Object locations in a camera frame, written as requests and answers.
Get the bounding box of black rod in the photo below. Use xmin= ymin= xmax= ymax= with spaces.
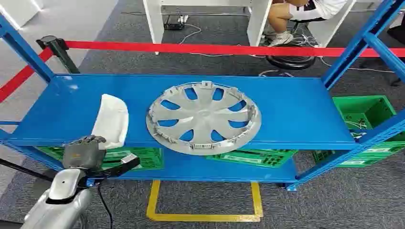
xmin=0 ymin=158 xmax=55 ymax=183

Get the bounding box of black stool base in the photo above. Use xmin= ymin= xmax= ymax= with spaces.
xmin=266 ymin=44 xmax=316 ymax=71

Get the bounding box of long red barrier belt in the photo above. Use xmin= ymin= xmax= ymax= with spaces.
xmin=64 ymin=40 xmax=405 ymax=58

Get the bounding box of person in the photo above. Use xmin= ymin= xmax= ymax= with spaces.
xmin=263 ymin=0 xmax=349 ymax=48

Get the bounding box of silver wheel hubcap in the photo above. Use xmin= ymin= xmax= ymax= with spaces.
xmin=146 ymin=81 xmax=263 ymax=156

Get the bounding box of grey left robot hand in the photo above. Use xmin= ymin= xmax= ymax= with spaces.
xmin=62 ymin=135 xmax=107 ymax=172

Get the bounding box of yellow floor tape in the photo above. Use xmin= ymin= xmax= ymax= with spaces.
xmin=146 ymin=180 xmax=264 ymax=223

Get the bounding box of black box under table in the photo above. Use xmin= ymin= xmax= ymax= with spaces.
xmin=163 ymin=15 xmax=185 ymax=31

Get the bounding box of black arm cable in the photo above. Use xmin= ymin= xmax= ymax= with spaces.
xmin=97 ymin=184 xmax=114 ymax=229

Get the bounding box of white floor cable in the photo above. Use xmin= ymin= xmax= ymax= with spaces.
xmin=178 ymin=23 xmax=269 ymax=59

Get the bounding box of short red barrier belt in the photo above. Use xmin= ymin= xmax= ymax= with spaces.
xmin=0 ymin=47 xmax=54 ymax=104

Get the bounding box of green plastic crate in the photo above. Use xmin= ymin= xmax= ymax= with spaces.
xmin=36 ymin=146 xmax=164 ymax=172
xmin=205 ymin=149 xmax=298 ymax=169

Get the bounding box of blue metal shelf rack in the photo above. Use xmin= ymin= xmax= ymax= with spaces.
xmin=0 ymin=0 xmax=405 ymax=192

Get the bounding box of black stanchion post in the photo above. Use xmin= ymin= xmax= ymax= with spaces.
xmin=35 ymin=35 xmax=81 ymax=74

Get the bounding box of white table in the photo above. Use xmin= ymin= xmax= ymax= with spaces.
xmin=142 ymin=0 xmax=273 ymax=55

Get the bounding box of green crate with white wires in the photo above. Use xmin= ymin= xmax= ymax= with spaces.
xmin=311 ymin=95 xmax=405 ymax=168

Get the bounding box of white desk panel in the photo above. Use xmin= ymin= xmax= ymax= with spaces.
xmin=307 ymin=0 xmax=358 ymax=48

